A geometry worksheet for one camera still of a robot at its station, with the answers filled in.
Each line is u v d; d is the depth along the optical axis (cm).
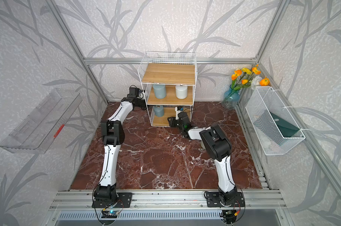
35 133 65
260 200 76
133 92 89
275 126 62
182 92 84
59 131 65
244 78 102
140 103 96
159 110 105
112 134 67
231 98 109
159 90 85
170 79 76
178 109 91
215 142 56
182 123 79
